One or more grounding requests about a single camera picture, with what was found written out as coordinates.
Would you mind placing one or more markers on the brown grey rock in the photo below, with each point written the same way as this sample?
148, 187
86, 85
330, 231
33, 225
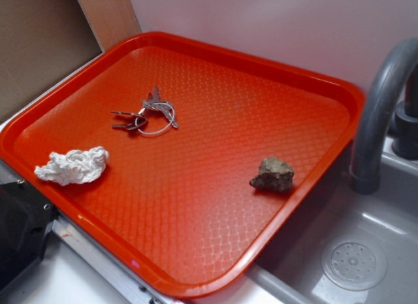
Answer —
274, 175

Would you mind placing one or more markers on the crumpled white tissue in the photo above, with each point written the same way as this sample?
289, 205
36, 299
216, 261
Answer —
74, 167

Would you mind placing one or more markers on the brown cardboard panel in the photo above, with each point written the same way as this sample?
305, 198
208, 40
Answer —
42, 42

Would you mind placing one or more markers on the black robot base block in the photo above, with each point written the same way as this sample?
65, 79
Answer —
26, 221

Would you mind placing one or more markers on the grey plastic sink basin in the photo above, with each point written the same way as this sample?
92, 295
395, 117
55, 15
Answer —
343, 247

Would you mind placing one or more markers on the wooden board edge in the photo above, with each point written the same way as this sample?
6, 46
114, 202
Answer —
111, 21

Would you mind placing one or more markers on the orange plastic tray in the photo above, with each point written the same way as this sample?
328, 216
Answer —
178, 209

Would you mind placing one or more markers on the dark grey faucet handle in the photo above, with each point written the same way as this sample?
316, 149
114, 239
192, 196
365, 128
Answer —
405, 144

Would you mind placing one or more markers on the metal key bunch on ring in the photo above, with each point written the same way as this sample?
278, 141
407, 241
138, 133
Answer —
151, 107

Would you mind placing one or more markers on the grey curved faucet spout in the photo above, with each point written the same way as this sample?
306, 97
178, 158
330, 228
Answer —
386, 91

